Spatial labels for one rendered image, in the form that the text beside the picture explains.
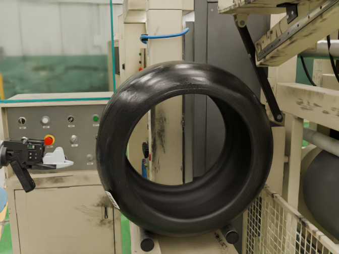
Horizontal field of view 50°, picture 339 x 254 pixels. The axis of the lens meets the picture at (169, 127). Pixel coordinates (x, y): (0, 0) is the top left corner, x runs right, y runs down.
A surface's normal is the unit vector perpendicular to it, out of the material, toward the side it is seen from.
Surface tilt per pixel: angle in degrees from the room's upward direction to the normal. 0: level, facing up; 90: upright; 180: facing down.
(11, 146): 90
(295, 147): 90
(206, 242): 0
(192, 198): 37
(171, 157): 90
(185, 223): 101
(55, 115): 90
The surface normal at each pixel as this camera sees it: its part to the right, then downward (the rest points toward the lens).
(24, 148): 0.15, 0.21
